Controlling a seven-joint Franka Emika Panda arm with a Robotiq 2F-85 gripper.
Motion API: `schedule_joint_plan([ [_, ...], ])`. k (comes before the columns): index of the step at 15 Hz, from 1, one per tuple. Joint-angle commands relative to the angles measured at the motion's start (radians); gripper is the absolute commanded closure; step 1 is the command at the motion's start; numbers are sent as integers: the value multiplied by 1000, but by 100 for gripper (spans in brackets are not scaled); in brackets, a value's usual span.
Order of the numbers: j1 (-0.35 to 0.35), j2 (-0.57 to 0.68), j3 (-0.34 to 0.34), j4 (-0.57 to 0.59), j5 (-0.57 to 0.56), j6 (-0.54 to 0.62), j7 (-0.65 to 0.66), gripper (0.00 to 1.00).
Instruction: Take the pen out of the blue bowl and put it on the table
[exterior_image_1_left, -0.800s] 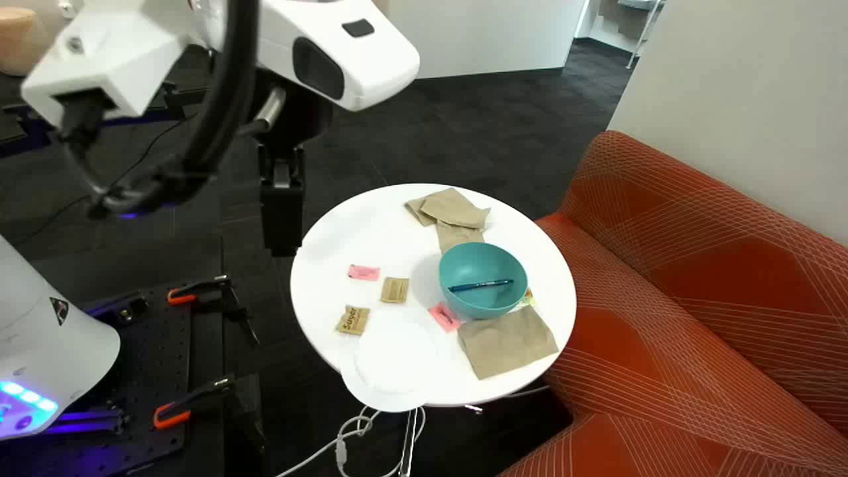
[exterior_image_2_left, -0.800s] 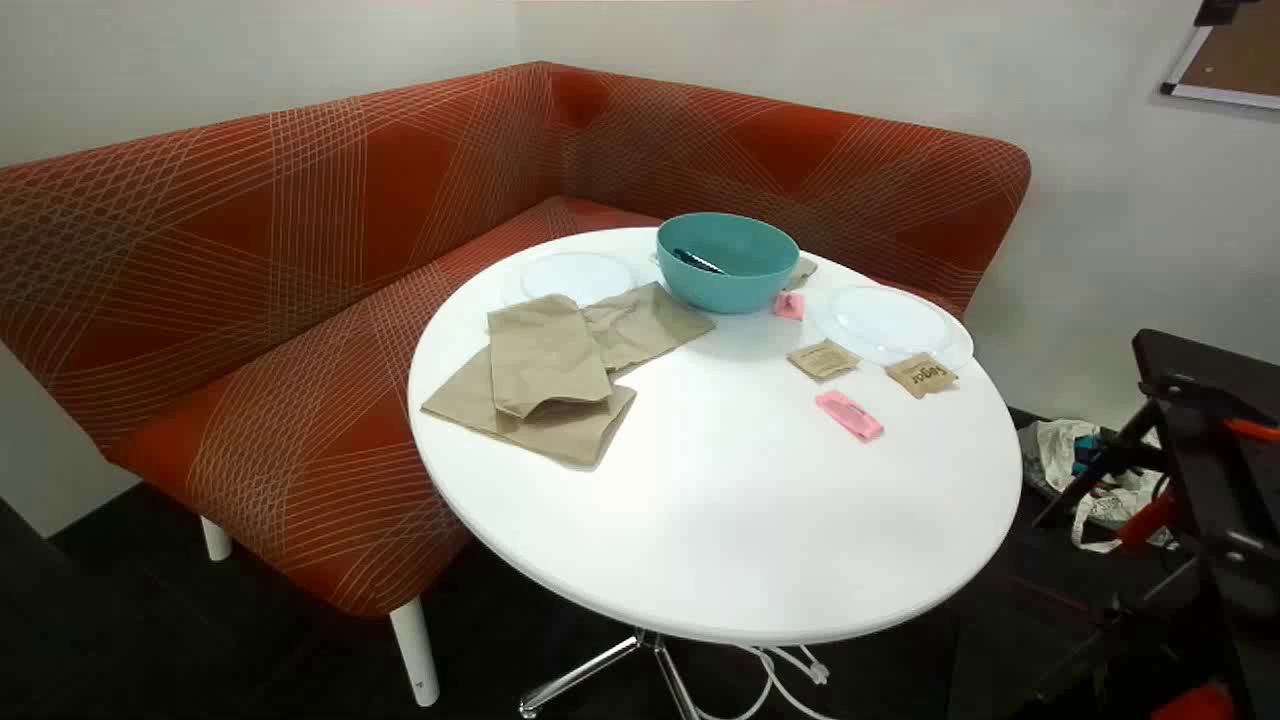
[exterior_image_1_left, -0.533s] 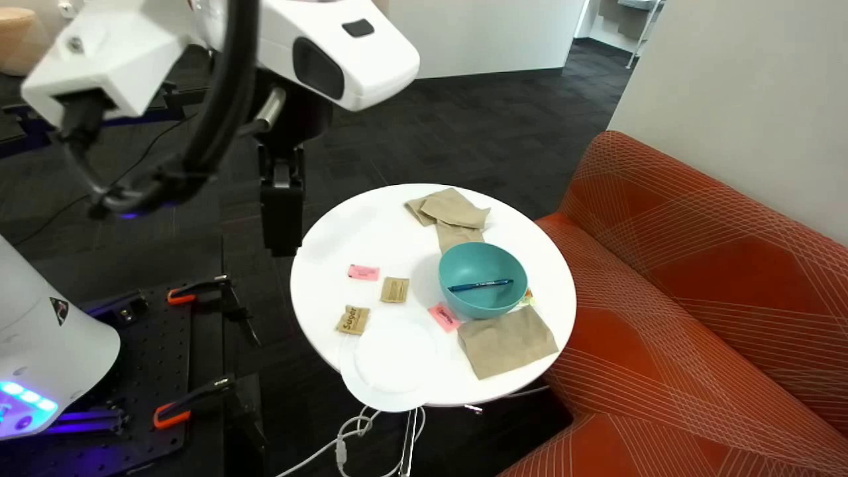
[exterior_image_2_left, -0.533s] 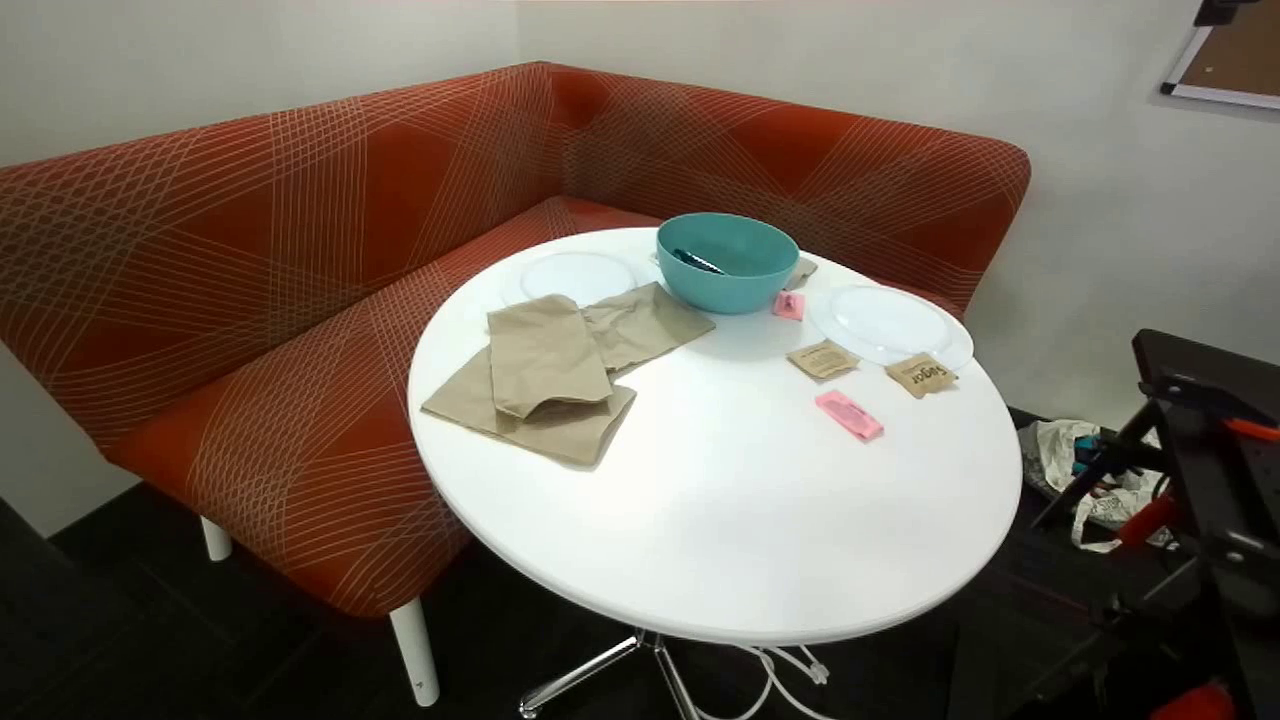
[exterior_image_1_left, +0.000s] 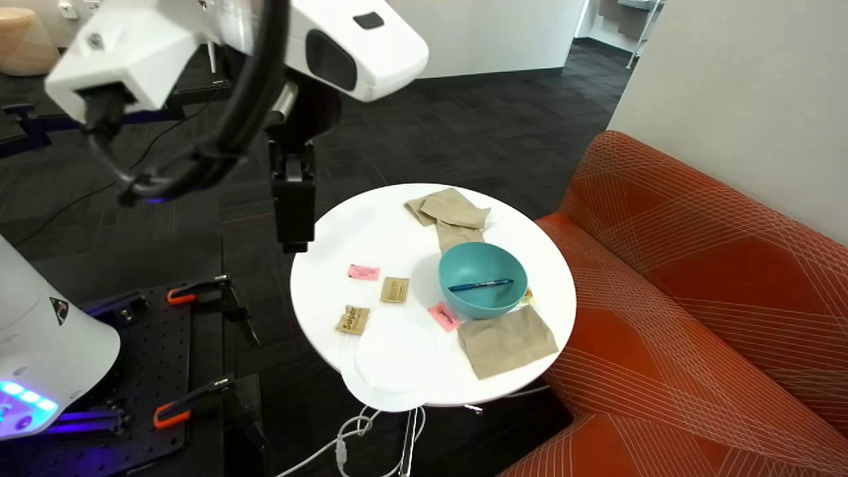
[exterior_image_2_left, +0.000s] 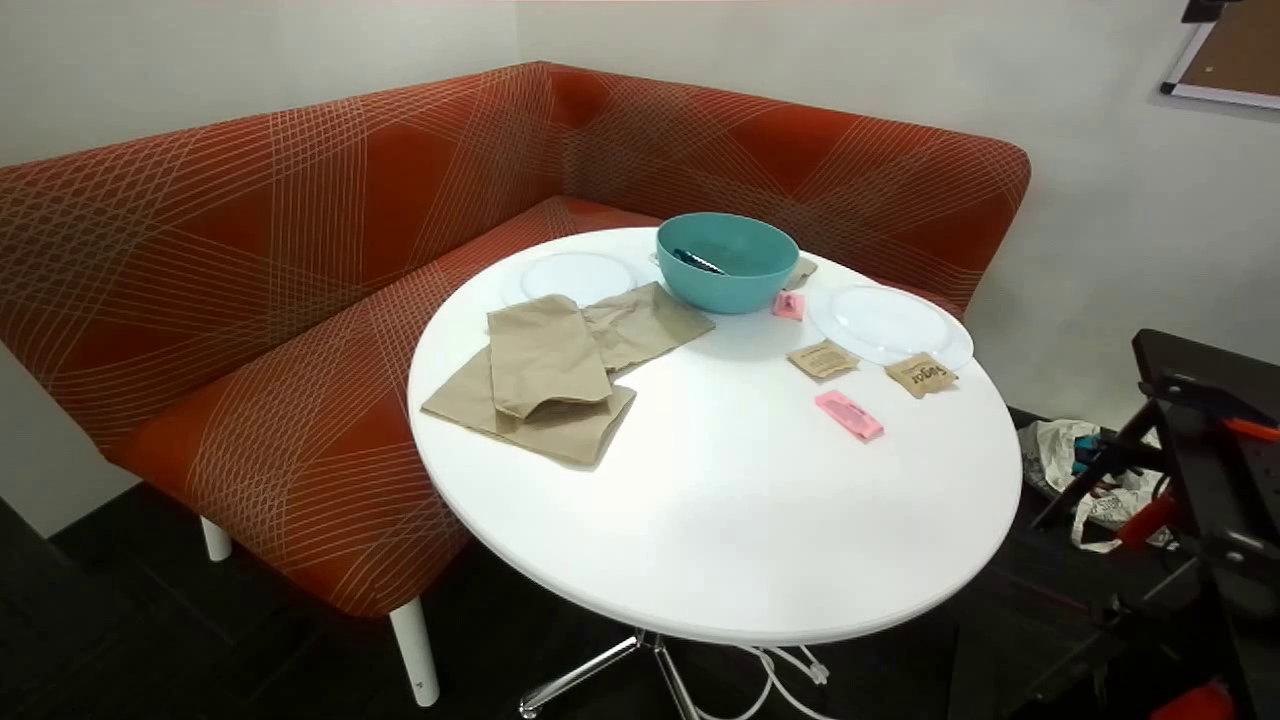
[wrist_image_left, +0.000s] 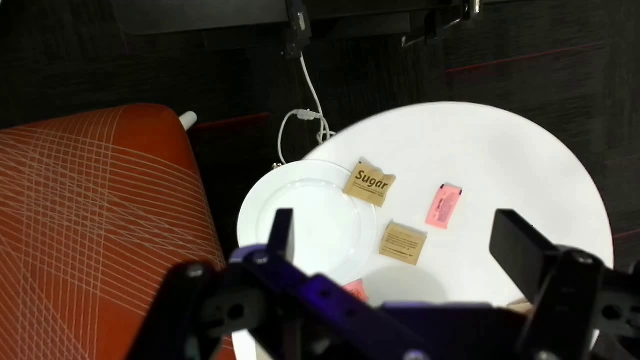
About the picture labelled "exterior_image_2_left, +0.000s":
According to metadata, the orange patterned corner sofa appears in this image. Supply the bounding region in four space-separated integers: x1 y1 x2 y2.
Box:
0 55 1034 624

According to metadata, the white cable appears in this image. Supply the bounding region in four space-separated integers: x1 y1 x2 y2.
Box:
713 641 836 720

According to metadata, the small clear plastic plate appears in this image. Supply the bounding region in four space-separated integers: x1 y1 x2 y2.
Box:
513 243 646 314

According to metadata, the black and red stand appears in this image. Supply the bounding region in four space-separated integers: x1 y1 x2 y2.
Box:
1021 324 1280 720

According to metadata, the large flat brown napkin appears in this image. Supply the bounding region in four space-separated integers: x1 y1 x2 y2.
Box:
415 343 638 478

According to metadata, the white bag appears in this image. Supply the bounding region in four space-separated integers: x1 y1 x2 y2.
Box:
1014 414 1141 561

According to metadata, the printed brown paper packet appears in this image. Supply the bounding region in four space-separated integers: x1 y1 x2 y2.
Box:
880 349 963 406

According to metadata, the large pink packet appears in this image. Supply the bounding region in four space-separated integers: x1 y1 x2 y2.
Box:
812 385 886 450

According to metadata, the large clear plastic plate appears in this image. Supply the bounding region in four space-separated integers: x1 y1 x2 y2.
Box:
809 282 979 376

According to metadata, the teal blue bowl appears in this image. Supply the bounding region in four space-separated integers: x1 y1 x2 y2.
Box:
650 208 802 320

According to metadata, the long white sofa leg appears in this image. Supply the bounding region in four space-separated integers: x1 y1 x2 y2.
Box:
382 595 442 712

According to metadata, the folded brown napkin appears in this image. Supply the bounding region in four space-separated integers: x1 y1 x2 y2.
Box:
483 294 619 423

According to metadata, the chrome table base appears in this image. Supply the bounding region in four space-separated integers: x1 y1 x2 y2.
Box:
513 630 836 720

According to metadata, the short white sofa leg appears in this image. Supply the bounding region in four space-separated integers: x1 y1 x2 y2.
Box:
196 512 235 568

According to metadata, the crumpled brown napkin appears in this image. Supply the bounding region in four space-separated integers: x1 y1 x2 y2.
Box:
580 282 719 376

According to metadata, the framed cork board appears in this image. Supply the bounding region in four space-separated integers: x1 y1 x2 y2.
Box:
1154 0 1280 115

